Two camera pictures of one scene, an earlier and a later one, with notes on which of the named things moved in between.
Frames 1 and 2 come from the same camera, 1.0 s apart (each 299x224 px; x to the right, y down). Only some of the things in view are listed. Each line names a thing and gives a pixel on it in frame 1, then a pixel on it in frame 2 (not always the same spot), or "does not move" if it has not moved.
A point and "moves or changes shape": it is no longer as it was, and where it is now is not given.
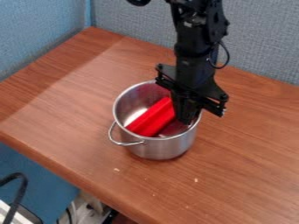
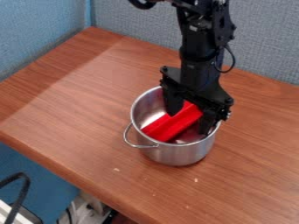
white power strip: [86, 210] does not move
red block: [152, 122] moves or changes shape
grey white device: [23, 215] does not move
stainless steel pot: [134, 101] to [187, 149]
